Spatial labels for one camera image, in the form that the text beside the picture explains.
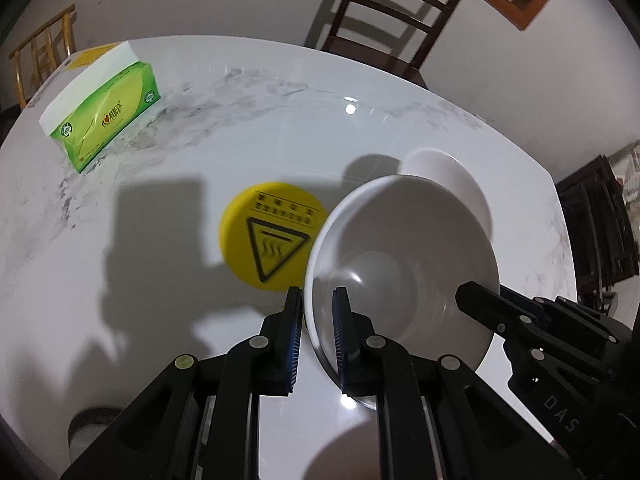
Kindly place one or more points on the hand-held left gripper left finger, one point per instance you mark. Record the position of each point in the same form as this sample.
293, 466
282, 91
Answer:
295, 340

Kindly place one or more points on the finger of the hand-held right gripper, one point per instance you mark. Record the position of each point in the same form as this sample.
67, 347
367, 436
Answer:
522, 302
482, 305

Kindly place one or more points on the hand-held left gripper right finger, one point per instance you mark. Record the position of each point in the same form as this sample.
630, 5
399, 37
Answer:
340, 340

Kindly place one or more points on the small plain white bowl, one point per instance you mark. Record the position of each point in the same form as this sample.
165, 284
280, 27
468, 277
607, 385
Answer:
400, 260

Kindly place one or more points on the blue floral ceramic plate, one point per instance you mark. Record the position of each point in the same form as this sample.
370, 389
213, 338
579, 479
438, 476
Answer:
95, 413

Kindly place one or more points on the round yellow warning sticker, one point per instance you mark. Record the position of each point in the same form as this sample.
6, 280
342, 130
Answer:
265, 235

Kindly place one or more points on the dark wooden furniture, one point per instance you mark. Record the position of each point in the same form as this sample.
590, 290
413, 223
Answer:
595, 220

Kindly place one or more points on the green tissue box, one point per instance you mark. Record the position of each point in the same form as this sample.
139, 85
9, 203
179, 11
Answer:
100, 115

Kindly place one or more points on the dark wooden chair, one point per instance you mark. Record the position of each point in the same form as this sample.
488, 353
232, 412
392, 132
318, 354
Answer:
390, 20

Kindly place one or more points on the rectangular yellow sticker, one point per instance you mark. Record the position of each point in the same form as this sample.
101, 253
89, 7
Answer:
87, 57

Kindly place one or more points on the light wooden chair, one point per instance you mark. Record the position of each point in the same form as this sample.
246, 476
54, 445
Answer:
45, 35

